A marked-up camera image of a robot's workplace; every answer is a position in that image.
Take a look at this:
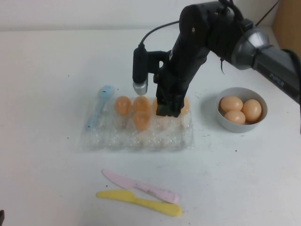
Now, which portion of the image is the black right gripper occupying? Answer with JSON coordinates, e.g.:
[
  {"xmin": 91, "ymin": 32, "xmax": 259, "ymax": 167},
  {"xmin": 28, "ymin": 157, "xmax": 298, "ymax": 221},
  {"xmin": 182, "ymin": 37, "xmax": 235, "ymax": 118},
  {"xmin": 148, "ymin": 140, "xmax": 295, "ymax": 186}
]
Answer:
[{"xmin": 154, "ymin": 41, "xmax": 209, "ymax": 117}]

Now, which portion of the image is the clear plastic egg tray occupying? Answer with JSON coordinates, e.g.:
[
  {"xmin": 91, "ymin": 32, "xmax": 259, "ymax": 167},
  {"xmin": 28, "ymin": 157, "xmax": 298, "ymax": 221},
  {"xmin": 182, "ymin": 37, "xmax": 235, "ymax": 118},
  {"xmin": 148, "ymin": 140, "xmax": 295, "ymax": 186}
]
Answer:
[{"xmin": 81, "ymin": 94, "xmax": 196, "ymax": 153}]

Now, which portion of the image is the brown cardboard box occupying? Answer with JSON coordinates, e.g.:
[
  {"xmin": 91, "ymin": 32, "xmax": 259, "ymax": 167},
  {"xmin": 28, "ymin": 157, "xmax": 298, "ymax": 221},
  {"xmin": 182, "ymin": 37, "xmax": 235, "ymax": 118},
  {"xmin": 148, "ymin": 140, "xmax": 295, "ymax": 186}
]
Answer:
[{"xmin": 272, "ymin": 0, "xmax": 301, "ymax": 51}]

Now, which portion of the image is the grey round bowl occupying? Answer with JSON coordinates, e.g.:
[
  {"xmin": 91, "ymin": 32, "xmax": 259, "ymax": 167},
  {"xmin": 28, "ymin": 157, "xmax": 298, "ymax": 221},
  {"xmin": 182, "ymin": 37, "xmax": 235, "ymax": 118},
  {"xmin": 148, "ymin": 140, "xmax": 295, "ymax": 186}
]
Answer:
[{"xmin": 215, "ymin": 87, "xmax": 268, "ymax": 134}]

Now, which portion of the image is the blue plastic spoon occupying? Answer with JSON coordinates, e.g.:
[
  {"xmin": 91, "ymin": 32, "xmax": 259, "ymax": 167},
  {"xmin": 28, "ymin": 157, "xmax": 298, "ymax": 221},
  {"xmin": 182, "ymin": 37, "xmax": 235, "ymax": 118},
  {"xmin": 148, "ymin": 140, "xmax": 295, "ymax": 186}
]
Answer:
[{"xmin": 85, "ymin": 84, "xmax": 115, "ymax": 130}]

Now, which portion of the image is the pink plastic knife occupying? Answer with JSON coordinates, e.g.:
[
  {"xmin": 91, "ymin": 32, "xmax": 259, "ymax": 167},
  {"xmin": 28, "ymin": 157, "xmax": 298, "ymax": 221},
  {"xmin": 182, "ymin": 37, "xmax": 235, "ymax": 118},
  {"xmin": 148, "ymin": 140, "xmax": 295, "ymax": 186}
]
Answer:
[{"xmin": 101, "ymin": 169, "xmax": 180, "ymax": 204}]

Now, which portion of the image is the yellow plastic knife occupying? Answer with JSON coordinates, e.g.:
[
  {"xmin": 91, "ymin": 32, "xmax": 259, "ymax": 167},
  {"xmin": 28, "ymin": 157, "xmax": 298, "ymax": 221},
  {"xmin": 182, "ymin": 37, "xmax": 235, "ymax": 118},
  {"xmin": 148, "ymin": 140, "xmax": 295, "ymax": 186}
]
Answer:
[{"xmin": 96, "ymin": 189, "xmax": 182, "ymax": 217}]

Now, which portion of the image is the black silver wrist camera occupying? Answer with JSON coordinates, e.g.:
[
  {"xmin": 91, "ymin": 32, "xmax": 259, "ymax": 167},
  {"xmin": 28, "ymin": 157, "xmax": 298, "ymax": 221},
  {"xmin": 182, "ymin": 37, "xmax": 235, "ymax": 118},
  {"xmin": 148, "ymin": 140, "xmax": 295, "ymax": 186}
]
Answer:
[{"xmin": 132, "ymin": 43, "xmax": 149, "ymax": 96}]

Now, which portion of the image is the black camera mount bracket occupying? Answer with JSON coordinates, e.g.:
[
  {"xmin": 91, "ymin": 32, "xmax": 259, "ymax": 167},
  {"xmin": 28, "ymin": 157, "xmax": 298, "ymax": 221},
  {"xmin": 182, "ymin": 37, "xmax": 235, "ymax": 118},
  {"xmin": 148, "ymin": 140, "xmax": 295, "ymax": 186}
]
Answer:
[{"xmin": 147, "ymin": 50, "xmax": 174, "ymax": 78}]

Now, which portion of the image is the black camera cable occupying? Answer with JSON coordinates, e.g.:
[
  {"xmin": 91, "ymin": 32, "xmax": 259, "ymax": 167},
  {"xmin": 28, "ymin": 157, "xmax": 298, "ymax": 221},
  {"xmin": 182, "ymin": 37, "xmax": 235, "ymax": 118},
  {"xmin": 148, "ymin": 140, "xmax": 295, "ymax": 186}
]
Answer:
[{"xmin": 139, "ymin": 20, "xmax": 181, "ymax": 48}]

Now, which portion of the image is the black looped wrist cable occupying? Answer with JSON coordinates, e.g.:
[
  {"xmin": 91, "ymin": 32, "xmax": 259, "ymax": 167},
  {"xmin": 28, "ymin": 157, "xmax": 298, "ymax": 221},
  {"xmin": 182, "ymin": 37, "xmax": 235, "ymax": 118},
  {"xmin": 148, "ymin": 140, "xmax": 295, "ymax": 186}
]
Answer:
[{"xmin": 218, "ymin": 0, "xmax": 253, "ymax": 26}]

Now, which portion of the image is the thin black cable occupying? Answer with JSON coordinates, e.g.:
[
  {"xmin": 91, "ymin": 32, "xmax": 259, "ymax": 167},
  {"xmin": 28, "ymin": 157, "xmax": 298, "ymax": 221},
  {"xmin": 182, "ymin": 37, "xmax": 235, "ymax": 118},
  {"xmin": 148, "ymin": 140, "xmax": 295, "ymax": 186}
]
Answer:
[{"xmin": 255, "ymin": 0, "xmax": 281, "ymax": 26}]

